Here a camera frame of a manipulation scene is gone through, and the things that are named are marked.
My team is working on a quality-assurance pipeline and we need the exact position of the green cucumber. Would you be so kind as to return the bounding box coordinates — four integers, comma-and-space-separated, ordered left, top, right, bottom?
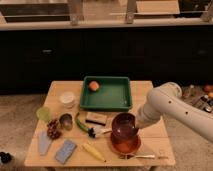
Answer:
75, 112, 89, 133

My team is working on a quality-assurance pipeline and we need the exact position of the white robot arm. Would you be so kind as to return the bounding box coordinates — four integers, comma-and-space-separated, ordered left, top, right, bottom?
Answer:
135, 82, 213, 143

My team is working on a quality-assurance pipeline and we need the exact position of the black object on floor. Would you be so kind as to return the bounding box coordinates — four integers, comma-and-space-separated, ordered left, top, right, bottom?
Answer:
0, 152, 12, 164

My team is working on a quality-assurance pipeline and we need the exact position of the green plastic tray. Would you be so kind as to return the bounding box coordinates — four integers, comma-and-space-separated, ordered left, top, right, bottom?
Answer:
80, 76, 132, 111

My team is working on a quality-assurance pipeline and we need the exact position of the bunch of dark grapes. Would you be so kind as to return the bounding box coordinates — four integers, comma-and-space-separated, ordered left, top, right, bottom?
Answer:
47, 119, 61, 140

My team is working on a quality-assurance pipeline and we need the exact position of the dark red bowl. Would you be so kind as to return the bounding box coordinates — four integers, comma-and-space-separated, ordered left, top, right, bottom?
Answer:
112, 113, 138, 141

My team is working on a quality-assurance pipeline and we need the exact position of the light green cup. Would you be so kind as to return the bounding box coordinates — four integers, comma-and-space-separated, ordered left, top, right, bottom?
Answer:
36, 107, 51, 123

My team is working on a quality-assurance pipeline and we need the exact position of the orange fruit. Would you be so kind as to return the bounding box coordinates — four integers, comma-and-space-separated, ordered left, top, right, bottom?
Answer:
89, 81, 100, 91

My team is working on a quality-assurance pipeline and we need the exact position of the wooden block brush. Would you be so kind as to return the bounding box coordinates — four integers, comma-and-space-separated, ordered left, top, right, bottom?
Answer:
85, 112, 107, 126

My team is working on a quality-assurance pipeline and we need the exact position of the small metal cup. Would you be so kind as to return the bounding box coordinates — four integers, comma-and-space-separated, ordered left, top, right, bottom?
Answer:
59, 113, 72, 130

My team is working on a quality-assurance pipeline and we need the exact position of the wooden table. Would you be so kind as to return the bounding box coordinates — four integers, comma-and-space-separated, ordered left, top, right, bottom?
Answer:
24, 81, 176, 170

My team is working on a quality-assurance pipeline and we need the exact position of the grey blue cloth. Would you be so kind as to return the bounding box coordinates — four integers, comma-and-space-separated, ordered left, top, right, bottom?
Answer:
38, 131, 52, 155

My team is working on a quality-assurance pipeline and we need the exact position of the blue sponge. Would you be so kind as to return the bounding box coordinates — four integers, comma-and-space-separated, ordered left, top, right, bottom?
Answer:
55, 140, 77, 164

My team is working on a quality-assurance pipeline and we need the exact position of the black white dish brush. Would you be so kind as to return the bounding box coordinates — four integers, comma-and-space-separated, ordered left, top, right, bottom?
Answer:
88, 128, 111, 138

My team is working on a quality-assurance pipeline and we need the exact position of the yellow corn cob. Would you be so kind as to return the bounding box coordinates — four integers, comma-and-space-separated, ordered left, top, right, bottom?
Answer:
82, 143, 106, 162

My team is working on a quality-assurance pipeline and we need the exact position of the items pile at right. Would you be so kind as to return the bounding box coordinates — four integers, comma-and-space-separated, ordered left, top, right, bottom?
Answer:
182, 85, 213, 114

